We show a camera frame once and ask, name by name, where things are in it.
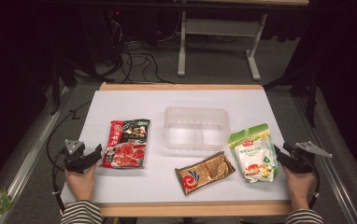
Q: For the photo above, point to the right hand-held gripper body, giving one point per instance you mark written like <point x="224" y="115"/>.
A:
<point x="302" y="158"/>

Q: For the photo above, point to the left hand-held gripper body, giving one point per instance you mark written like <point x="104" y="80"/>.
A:
<point x="74" y="155"/>

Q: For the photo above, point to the green and white pouch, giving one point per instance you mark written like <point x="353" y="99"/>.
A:
<point x="256" y="155"/>

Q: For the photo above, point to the gold foil packet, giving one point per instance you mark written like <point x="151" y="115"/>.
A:
<point x="204" y="172"/>

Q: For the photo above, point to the clear plastic container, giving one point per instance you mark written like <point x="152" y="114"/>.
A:
<point x="196" y="129"/>

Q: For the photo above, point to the person's left hand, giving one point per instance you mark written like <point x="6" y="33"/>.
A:
<point x="80" y="182"/>

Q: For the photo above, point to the person's right hand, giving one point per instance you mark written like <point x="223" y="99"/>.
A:
<point x="299" y="185"/>

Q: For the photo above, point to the red and black food packet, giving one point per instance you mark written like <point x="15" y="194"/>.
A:
<point x="126" y="144"/>

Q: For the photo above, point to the black metal stand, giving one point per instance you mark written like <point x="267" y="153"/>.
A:
<point x="56" y="84"/>
<point x="310" y="90"/>

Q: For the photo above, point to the white table sheet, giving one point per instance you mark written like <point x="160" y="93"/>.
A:
<point x="154" y="183"/>

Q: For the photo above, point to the aluminium rail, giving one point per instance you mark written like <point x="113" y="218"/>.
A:
<point x="329" y="174"/>
<point x="27" y="155"/>

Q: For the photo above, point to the grey metal desk frame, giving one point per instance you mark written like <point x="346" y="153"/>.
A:
<point x="220" y="28"/>

